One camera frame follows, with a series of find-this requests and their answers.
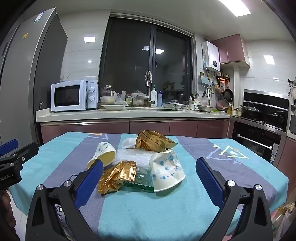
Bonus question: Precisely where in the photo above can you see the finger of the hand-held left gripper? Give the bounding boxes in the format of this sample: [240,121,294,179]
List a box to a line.
[0,142,39,166]
[0,138,19,156]

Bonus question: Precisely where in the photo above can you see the pink lower cabinets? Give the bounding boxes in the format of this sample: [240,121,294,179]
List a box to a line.
[40,118,232,145]

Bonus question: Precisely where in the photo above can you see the beige kitchen countertop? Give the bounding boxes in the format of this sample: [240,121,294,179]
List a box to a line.
[36,107,232,123]

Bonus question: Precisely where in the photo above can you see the white soap bottle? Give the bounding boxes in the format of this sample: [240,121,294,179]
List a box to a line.
[150,85,158,108]

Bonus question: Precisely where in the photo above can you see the black range hood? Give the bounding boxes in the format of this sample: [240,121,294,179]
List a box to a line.
[243,89,292,112]

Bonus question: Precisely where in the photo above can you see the white water heater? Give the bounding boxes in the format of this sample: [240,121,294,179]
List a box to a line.
[202,41,221,72]

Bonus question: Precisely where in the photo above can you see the clear food container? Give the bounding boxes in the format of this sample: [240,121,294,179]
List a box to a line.
[131,93,149,107]

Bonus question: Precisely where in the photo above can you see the pink upper cabinet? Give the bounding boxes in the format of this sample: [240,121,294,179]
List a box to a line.
[211,34,250,68]

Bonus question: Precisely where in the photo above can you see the teal and purple tablecloth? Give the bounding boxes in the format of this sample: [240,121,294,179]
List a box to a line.
[9,132,289,241]

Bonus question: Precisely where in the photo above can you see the small gold foil wrapper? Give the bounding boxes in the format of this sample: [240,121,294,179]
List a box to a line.
[97,161,137,196]

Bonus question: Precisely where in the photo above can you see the grey refrigerator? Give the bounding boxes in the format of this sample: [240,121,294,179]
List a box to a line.
[0,7,68,149]

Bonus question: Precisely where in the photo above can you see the crushed white paper cup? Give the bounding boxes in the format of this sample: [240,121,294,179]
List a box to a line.
[149,148,186,192]

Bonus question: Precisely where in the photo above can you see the person's left forearm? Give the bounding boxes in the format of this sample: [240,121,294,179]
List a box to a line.
[0,190,13,232]

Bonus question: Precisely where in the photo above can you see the glass jar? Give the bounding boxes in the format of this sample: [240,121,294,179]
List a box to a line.
[100,85,117,104]

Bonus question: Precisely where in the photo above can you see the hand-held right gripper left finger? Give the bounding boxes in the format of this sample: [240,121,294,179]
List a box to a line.
[25,159,104,241]

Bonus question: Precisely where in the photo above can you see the white plate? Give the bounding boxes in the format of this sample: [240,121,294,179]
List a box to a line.
[101,104,128,111]

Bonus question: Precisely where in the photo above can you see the black built-in oven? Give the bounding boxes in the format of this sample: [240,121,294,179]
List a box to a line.
[231,120,287,166]

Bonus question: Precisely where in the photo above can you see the black wok with lid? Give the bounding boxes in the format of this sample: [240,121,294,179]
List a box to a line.
[240,103,263,120]

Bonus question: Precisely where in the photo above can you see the white utensil holder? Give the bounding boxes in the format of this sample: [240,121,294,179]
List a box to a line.
[189,93,200,110]

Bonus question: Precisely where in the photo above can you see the ceiling light panel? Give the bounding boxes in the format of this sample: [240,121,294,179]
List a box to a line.
[218,0,252,16]

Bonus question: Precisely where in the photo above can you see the metal faucet with cloth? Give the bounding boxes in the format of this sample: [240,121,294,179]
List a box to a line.
[145,71,153,107]

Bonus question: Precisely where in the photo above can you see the dark kitchen window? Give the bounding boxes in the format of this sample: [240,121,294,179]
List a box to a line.
[99,14,197,108]

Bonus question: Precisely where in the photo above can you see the black cooking pot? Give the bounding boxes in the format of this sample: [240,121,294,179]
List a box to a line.
[266,111,285,127]

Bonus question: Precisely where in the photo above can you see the white microwave oven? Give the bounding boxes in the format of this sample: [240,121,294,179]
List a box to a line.
[51,79,99,112]

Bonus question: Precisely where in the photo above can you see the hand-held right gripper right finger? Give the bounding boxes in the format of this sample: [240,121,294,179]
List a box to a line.
[195,157,273,241]

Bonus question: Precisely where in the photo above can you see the clear green-edged wrapper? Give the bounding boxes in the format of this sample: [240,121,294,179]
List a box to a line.
[124,169,154,193]

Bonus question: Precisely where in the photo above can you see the large gold foil wrapper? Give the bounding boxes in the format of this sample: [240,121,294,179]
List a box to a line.
[135,130,178,153]

